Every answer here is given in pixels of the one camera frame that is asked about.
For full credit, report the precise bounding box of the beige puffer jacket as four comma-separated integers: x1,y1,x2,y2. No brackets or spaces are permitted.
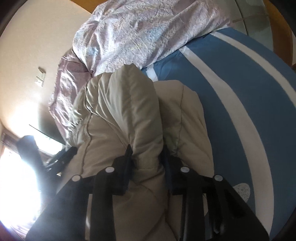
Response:
61,65,214,240

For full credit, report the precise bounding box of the blue striped bed sheet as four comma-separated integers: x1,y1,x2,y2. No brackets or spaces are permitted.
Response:
143,28,295,238

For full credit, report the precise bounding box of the lilac floral duvet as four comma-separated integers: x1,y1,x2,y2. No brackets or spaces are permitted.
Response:
49,1,231,139

